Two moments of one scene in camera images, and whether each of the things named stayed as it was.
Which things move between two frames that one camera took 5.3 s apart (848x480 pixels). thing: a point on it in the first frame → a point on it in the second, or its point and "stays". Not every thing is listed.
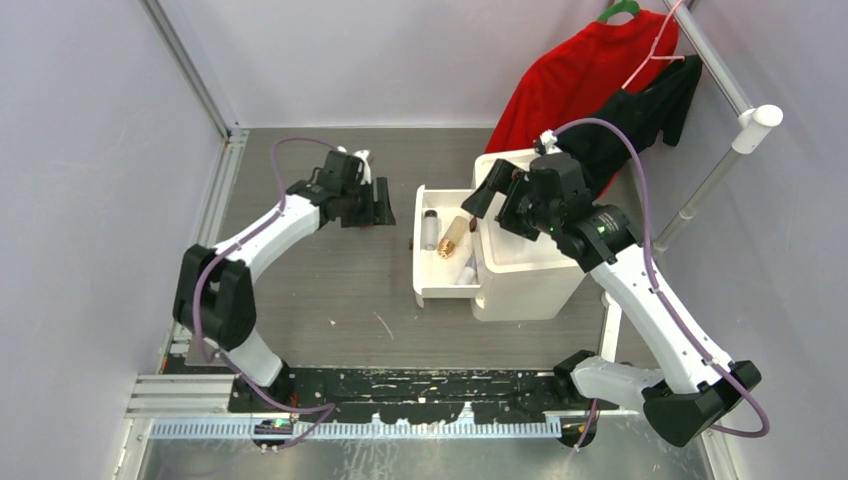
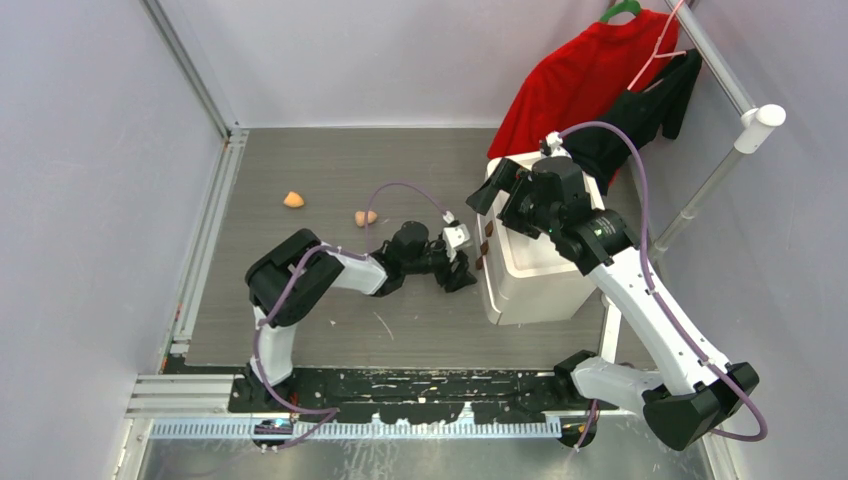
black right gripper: (498, 181) stays
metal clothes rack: (750, 121) stays
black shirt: (658, 107) stays
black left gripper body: (361, 209) → (441, 266)
